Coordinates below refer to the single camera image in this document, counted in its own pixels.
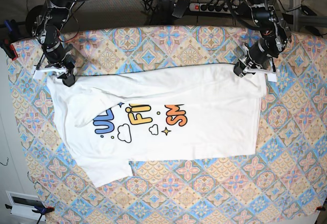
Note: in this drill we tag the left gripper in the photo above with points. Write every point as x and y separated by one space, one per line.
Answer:
258 59

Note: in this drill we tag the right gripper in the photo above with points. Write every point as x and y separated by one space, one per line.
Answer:
60 64

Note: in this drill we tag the white printed T-shirt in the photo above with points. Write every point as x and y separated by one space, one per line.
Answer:
181 113

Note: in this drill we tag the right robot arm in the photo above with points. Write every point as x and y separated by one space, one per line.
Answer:
60 10

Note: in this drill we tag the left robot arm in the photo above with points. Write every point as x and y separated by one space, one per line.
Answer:
275 35

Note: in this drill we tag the grey metal table leg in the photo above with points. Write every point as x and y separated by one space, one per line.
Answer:
300 20

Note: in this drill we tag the black round stool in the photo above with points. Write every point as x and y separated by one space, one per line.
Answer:
37 20

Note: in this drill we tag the white power strip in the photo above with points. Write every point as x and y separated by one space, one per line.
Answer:
208 8

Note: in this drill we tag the black remote control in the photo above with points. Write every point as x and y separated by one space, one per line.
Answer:
180 7

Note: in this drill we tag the patterned tablecloth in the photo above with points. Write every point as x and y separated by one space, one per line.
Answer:
284 180

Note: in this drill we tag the blue clamp lower left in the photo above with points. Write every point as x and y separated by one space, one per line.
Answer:
38 210

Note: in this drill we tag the orange clamp lower right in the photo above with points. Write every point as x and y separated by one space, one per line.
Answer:
321 208

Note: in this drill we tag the white wall outlet box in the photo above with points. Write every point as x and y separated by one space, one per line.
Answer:
22 205

